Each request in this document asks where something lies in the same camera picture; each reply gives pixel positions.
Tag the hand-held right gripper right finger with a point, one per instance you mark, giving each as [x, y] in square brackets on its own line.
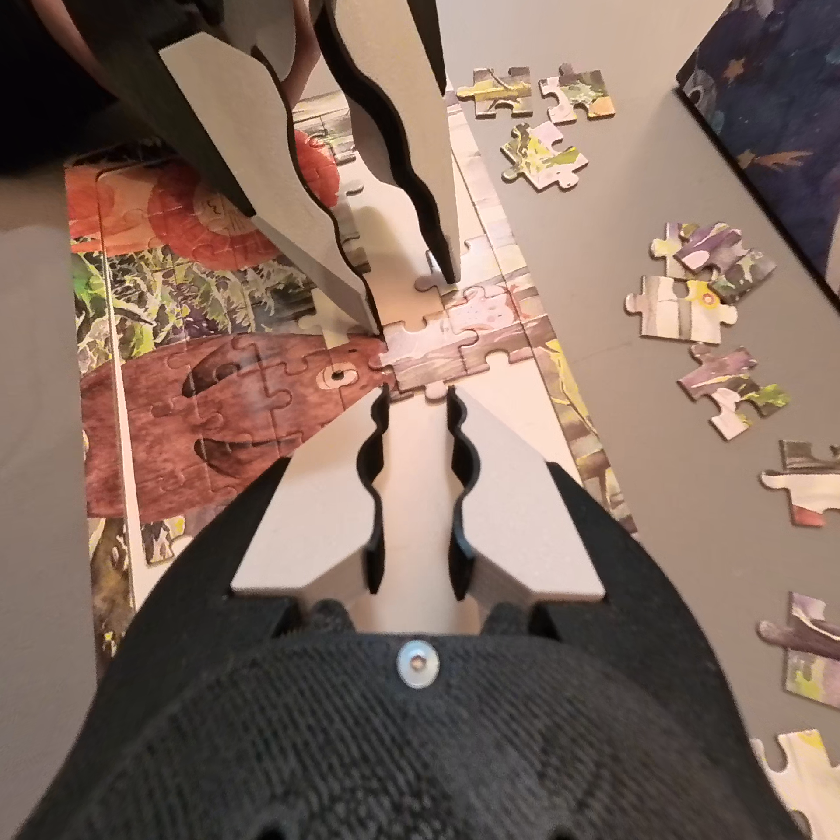
[525, 525]

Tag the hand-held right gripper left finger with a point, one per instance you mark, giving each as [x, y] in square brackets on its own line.
[302, 525]

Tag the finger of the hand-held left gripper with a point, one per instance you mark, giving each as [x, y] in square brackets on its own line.
[262, 170]
[400, 98]

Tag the animal jigsaw puzzle board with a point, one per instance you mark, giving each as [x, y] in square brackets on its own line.
[197, 394]

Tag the puzzle pieces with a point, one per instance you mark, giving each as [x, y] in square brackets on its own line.
[682, 308]

